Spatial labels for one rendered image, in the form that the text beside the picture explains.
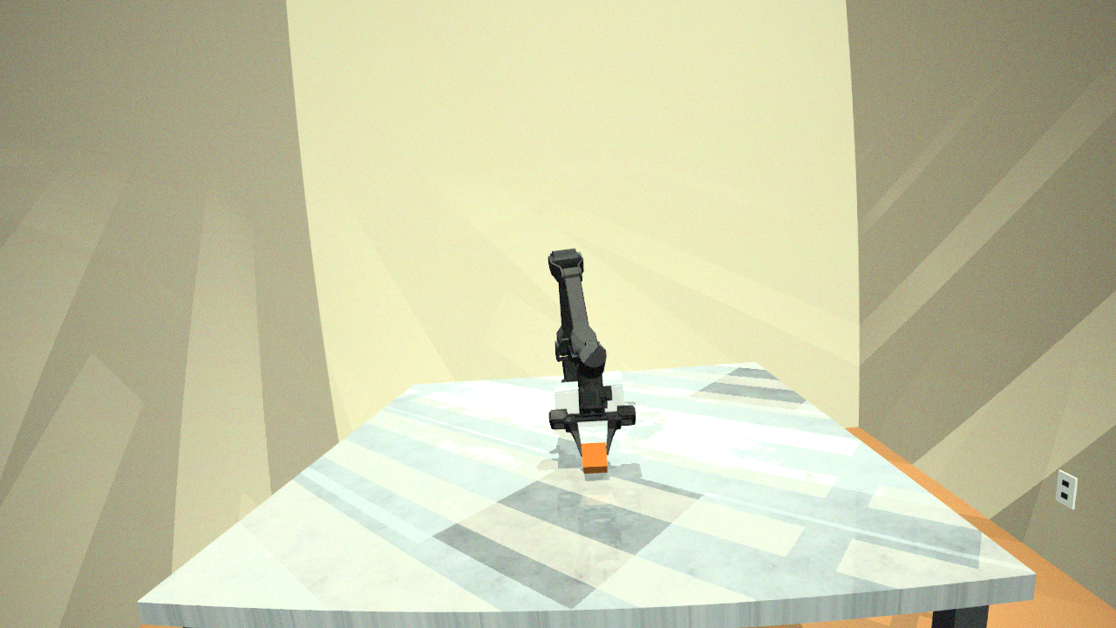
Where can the orange block with dark square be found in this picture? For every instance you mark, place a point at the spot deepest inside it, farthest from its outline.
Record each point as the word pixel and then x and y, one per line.
pixel 594 458

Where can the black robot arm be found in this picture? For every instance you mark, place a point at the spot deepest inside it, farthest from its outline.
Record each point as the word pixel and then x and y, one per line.
pixel 585 357

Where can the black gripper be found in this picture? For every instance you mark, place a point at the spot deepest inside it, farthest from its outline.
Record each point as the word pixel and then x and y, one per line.
pixel 624 416

